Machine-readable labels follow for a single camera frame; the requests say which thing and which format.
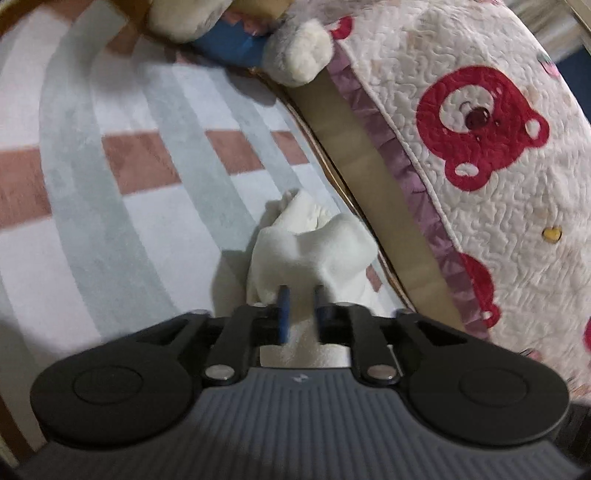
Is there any white fleece zip jacket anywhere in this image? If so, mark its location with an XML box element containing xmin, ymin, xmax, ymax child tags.
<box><xmin>246</xmin><ymin>190</ymin><xmax>384</xmax><ymax>369</ymax></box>

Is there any checkered pastel floor rug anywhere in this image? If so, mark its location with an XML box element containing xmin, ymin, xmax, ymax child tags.
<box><xmin>0</xmin><ymin>0</ymin><xmax>417</xmax><ymax>370</ymax></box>

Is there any quilted bear print bedspread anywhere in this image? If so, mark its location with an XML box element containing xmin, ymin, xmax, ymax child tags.
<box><xmin>317</xmin><ymin>1</ymin><xmax>590</xmax><ymax>399</ymax></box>

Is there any grey plush bunny toy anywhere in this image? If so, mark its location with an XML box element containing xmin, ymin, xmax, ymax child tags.
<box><xmin>147</xmin><ymin>1</ymin><xmax>334</xmax><ymax>87</ymax></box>

